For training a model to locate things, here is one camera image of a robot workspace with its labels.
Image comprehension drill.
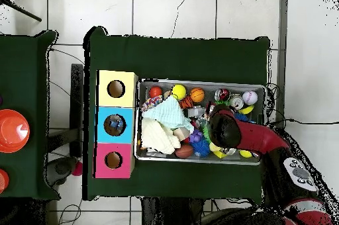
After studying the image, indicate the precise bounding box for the mint green waffle cloth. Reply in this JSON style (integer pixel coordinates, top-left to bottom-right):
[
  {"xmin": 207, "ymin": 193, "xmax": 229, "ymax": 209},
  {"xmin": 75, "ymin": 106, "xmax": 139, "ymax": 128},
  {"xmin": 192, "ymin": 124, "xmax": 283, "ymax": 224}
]
[{"xmin": 141, "ymin": 95, "xmax": 195, "ymax": 133}]

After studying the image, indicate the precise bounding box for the colourful knotted rope toy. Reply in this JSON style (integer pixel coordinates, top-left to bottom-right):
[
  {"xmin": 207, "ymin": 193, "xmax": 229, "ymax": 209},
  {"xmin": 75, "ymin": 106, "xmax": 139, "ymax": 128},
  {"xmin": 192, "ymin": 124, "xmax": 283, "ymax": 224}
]
[{"xmin": 140, "ymin": 95, "xmax": 164, "ymax": 112}]

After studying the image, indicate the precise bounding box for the cream waffle cloth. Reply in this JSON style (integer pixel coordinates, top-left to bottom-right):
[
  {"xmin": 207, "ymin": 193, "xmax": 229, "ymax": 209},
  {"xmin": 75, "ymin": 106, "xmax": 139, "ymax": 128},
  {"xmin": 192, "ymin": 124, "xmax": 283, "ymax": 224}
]
[{"xmin": 140, "ymin": 117, "xmax": 183, "ymax": 155}]

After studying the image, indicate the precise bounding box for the wooden box with three holes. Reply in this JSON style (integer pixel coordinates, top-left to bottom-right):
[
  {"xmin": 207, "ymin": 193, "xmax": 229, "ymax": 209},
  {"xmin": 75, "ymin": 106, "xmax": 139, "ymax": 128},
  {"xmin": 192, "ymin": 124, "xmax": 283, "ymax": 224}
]
[{"xmin": 92, "ymin": 69, "xmax": 140, "ymax": 179}]

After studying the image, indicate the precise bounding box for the smooth yellow ball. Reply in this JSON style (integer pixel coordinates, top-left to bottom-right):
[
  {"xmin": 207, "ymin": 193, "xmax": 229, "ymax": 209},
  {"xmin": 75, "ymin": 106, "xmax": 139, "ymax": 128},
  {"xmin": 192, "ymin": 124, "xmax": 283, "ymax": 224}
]
[{"xmin": 171, "ymin": 84, "xmax": 187, "ymax": 101}]

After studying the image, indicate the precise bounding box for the red-orange ball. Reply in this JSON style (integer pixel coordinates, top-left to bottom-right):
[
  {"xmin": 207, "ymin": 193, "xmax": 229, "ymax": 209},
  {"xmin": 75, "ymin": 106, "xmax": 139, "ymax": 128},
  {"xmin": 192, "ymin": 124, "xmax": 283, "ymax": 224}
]
[{"xmin": 149, "ymin": 86, "xmax": 163, "ymax": 99}]

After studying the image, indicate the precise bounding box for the small orange basketball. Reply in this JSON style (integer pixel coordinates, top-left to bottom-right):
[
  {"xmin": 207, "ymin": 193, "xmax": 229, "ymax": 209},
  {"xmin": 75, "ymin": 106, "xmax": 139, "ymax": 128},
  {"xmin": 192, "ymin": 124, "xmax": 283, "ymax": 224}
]
[{"xmin": 189, "ymin": 87, "xmax": 205, "ymax": 103}]

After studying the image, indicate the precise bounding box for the silver drink can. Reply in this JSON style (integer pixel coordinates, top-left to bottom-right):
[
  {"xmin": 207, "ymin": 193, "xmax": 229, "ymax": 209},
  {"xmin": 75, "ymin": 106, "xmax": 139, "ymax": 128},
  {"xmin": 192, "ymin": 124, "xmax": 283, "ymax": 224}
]
[{"xmin": 228, "ymin": 93, "xmax": 244, "ymax": 111}]

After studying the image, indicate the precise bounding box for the white baseball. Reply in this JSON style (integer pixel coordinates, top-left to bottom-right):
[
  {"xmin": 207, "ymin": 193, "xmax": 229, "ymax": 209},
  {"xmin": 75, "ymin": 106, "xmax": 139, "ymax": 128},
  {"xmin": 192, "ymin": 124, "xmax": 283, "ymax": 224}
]
[{"xmin": 242, "ymin": 90, "xmax": 258, "ymax": 106}]

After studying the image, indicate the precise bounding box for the grey device with red knob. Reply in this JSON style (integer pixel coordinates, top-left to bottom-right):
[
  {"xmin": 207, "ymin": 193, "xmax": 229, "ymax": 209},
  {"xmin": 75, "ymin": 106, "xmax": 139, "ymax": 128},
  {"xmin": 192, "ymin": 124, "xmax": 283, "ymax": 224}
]
[{"xmin": 44, "ymin": 156, "xmax": 83, "ymax": 187}]

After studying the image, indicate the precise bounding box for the orange plastic bowl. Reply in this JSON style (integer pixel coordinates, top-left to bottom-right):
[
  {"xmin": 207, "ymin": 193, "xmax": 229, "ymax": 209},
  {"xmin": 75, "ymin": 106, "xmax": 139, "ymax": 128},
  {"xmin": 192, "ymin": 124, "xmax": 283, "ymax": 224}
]
[{"xmin": 0, "ymin": 109, "xmax": 30, "ymax": 154}]

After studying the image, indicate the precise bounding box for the black rod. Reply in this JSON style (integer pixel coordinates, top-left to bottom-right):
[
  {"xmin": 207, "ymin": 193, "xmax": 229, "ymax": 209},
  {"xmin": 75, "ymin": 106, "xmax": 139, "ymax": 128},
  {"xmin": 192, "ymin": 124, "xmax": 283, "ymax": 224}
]
[{"xmin": 0, "ymin": 0, "xmax": 42, "ymax": 23}]

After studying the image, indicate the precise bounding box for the orange plastic cup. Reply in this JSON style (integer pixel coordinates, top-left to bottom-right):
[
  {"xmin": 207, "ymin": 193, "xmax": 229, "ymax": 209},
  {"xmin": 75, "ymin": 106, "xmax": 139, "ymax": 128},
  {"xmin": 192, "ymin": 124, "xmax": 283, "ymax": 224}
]
[{"xmin": 0, "ymin": 168, "xmax": 10, "ymax": 195}]

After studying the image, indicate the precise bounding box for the silver wire mesh bin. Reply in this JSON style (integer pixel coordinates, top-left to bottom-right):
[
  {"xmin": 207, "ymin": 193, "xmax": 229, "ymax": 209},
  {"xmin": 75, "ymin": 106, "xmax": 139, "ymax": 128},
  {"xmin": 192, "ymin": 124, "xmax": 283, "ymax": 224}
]
[{"xmin": 134, "ymin": 77, "xmax": 267, "ymax": 166}]

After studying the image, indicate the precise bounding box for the thin black cable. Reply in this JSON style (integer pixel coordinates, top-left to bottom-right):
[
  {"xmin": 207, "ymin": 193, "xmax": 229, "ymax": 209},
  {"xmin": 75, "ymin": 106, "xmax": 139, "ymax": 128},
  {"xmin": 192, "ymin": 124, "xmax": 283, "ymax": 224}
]
[{"xmin": 170, "ymin": 0, "xmax": 192, "ymax": 39}]

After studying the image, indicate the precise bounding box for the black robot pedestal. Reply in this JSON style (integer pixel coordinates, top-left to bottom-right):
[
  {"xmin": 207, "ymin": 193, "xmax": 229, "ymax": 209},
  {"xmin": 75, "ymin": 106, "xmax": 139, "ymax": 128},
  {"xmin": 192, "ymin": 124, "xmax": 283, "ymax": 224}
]
[{"xmin": 141, "ymin": 197, "xmax": 203, "ymax": 225}]

